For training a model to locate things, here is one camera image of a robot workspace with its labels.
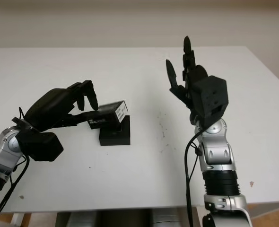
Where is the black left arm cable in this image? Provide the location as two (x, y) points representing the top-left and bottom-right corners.
(0, 106), (31, 224)

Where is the white table leg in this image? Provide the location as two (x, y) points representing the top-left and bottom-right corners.
(11, 212), (25, 227)

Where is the black RealSense box lid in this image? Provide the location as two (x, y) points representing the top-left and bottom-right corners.
(88, 100), (128, 130)

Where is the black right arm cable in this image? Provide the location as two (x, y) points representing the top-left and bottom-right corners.
(184, 129), (202, 227)

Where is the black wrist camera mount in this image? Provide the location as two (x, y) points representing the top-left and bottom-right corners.
(11, 117), (64, 163)
(191, 75), (230, 130)

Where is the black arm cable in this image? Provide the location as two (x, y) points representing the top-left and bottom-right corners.
(0, 106), (31, 224)
(184, 129), (202, 227)

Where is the grey robot body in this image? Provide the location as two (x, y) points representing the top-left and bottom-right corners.
(56, 208), (198, 227)

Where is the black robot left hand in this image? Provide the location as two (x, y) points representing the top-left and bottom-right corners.
(24, 79), (98, 133)

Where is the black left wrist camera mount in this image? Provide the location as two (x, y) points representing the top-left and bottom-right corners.
(11, 117), (64, 163)

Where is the black camera box base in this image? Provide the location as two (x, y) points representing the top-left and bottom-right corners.
(98, 114), (131, 146)

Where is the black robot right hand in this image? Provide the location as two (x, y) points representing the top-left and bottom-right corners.
(165, 35), (209, 126)

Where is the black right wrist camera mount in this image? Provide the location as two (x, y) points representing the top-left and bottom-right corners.
(191, 75), (230, 130)

